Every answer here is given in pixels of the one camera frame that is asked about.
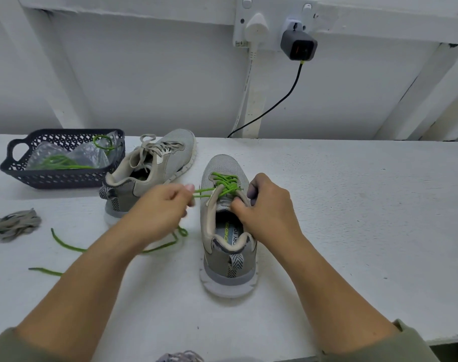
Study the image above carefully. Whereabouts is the person's left hand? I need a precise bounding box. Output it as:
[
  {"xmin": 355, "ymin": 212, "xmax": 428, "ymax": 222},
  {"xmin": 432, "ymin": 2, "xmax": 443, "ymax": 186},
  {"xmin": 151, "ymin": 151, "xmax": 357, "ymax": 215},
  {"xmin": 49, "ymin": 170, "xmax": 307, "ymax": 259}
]
[{"xmin": 119, "ymin": 182, "xmax": 196, "ymax": 250}]

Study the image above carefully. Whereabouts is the person's right hand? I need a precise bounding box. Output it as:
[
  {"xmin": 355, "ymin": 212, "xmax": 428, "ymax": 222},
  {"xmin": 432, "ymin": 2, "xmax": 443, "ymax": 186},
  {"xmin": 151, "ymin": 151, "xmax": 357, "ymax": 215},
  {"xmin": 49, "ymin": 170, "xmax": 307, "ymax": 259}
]
[{"xmin": 231, "ymin": 173, "xmax": 307, "ymax": 258}]

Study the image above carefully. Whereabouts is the gray sneaker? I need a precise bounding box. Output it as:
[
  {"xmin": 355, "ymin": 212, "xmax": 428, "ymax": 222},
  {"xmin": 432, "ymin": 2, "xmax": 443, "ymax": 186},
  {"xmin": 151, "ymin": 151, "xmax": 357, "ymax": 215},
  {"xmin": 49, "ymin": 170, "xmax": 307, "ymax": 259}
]
[
  {"xmin": 199, "ymin": 153, "xmax": 260, "ymax": 299},
  {"xmin": 99, "ymin": 129, "xmax": 197, "ymax": 227}
]

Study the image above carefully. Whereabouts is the green shoelace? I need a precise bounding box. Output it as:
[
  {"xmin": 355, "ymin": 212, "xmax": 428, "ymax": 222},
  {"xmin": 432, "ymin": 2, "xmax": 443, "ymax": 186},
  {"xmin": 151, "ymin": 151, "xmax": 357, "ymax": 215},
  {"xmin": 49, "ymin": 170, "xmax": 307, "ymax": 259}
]
[
  {"xmin": 29, "ymin": 172, "xmax": 245, "ymax": 278},
  {"xmin": 33, "ymin": 135, "xmax": 118, "ymax": 170}
]

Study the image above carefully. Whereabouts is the beige shoelace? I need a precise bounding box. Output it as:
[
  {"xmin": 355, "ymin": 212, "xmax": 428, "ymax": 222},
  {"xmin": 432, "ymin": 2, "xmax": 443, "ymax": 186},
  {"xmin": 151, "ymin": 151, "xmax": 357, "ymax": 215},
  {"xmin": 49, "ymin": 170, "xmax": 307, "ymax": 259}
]
[
  {"xmin": 134, "ymin": 134, "xmax": 186, "ymax": 170},
  {"xmin": 0, "ymin": 209, "xmax": 42, "ymax": 243}
]

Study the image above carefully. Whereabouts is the clear plastic bag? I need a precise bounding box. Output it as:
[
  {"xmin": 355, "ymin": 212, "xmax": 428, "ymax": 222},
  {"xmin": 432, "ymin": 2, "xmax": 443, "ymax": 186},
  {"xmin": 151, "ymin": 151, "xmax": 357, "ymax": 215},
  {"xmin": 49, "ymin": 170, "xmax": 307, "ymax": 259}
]
[{"xmin": 25, "ymin": 133, "xmax": 124, "ymax": 171}]

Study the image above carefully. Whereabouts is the person's left forearm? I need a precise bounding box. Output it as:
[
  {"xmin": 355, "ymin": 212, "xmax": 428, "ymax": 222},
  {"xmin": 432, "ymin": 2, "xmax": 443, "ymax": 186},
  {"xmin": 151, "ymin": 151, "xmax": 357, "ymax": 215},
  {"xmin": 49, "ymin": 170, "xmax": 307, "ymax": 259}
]
[{"xmin": 0, "ymin": 233, "xmax": 156, "ymax": 362}]

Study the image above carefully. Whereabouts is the person's right forearm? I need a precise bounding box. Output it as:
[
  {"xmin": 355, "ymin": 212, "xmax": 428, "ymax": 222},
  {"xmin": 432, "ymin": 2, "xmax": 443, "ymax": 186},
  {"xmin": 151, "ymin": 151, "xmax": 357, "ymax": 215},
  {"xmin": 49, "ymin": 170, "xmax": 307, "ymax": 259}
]
[{"xmin": 278, "ymin": 233, "xmax": 441, "ymax": 362}]

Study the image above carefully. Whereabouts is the dark plastic lattice basket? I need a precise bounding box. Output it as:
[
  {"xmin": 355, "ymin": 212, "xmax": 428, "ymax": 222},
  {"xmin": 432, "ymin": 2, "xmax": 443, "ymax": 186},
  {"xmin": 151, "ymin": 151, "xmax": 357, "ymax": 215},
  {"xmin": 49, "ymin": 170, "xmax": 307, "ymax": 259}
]
[{"xmin": 0, "ymin": 129, "xmax": 126, "ymax": 190}]

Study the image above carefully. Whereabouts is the gray patterned garment piece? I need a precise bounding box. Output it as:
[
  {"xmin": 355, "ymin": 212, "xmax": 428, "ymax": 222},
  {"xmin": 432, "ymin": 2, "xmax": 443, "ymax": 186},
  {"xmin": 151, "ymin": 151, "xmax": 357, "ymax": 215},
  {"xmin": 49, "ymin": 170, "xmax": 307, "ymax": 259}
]
[{"xmin": 155, "ymin": 350, "xmax": 206, "ymax": 362}]

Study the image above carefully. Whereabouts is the gray charger adapter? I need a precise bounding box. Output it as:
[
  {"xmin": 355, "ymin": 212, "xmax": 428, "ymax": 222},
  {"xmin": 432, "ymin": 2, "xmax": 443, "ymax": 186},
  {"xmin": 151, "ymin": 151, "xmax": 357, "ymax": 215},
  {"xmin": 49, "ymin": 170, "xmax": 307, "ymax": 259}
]
[{"xmin": 280, "ymin": 26, "xmax": 318, "ymax": 62}]

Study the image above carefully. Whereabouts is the white plug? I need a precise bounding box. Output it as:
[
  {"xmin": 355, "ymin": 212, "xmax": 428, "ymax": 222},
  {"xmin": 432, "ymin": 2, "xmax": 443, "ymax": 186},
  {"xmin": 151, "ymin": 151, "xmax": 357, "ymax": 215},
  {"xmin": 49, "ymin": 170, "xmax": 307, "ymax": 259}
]
[{"xmin": 246, "ymin": 13, "xmax": 271, "ymax": 47}]

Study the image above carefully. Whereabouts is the black cable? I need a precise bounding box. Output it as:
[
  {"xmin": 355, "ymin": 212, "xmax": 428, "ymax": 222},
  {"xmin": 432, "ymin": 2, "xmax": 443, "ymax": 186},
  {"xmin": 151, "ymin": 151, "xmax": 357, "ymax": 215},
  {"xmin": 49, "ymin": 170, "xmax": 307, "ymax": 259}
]
[{"xmin": 227, "ymin": 60, "xmax": 304, "ymax": 139}]

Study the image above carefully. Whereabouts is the white cable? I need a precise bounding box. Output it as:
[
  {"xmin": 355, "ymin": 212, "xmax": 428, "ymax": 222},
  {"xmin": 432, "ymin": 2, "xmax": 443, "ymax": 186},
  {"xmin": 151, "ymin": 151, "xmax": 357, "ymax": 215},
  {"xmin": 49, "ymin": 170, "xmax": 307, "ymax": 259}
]
[{"xmin": 233, "ymin": 46, "xmax": 256, "ymax": 137}]

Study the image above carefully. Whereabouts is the white wall socket plate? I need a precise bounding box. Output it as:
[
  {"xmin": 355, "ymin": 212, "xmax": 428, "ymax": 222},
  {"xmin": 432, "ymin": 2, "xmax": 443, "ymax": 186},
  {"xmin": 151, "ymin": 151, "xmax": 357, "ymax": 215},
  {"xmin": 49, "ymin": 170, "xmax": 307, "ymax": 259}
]
[{"xmin": 234, "ymin": 0, "xmax": 317, "ymax": 51}]

